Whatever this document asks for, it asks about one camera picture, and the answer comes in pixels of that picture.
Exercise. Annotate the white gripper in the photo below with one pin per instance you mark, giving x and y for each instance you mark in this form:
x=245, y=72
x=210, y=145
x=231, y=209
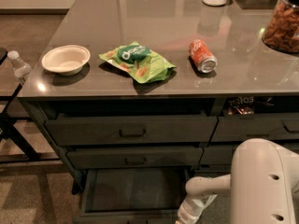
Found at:
x=191, y=209

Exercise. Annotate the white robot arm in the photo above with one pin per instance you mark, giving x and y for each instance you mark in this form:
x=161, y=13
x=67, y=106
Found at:
x=263, y=181

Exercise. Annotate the snack packets in drawer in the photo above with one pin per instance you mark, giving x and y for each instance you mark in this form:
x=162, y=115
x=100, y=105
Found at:
x=246, y=105

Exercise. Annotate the green snack bag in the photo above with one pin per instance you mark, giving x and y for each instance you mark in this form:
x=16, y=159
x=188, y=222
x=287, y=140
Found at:
x=142, y=64

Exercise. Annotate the red soda can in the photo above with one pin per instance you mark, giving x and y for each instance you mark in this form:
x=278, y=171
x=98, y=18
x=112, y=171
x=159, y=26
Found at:
x=202, y=57

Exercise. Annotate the black side table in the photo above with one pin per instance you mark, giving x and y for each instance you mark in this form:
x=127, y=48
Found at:
x=9, y=131

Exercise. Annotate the white paper bowl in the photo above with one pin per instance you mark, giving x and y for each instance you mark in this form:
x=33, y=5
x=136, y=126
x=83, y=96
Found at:
x=66, y=60

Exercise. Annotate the clear jar of nuts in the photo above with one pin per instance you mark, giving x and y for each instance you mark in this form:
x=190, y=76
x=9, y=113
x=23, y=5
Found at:
x=282, y=32

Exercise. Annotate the clear plastic water bottle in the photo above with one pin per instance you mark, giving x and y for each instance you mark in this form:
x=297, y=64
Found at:
x=21, y=69

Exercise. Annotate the dark cabinet frame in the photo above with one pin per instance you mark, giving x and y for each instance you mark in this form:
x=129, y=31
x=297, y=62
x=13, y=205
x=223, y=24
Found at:
x=52, y=108

